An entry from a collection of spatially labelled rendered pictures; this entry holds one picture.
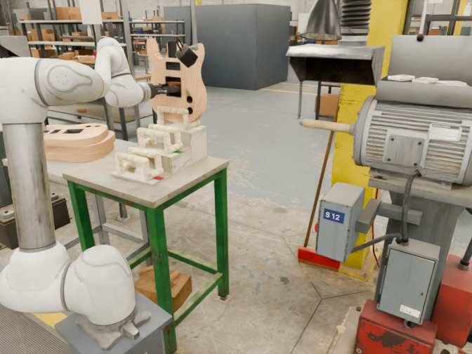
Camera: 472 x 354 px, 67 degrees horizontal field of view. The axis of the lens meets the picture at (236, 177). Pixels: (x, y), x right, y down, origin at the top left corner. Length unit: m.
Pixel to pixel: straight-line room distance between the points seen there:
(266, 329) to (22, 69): 1.76
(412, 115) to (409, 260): 0.46
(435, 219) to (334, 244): 0.35
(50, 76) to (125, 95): 0.59
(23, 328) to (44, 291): 1.32
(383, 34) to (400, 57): 0.83
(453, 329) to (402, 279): 0.29
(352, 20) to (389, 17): 0.84
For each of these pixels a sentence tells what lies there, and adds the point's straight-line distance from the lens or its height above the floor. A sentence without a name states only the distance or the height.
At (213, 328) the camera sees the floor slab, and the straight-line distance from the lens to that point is 2.24.
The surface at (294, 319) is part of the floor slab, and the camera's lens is 2.30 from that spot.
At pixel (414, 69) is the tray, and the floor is 1.46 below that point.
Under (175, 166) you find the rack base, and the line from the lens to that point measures 1.77.
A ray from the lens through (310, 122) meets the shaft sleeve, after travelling 1.42.
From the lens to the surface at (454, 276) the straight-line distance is 1.51.
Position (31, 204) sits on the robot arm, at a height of 1.13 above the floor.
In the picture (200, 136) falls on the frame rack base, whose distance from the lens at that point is 1.91.
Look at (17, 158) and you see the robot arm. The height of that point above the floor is 1.27.
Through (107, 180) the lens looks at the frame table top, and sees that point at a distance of 1.81.
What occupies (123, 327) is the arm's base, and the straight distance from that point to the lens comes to 1.27.
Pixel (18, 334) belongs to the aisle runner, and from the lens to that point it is 2.53.
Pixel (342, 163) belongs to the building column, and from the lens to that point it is 2.40.
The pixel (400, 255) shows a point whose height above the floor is 0.91.
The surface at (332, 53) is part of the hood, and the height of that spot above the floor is 1.51.
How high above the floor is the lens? 1.61
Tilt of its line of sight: 23 degrees down
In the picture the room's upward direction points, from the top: straight up
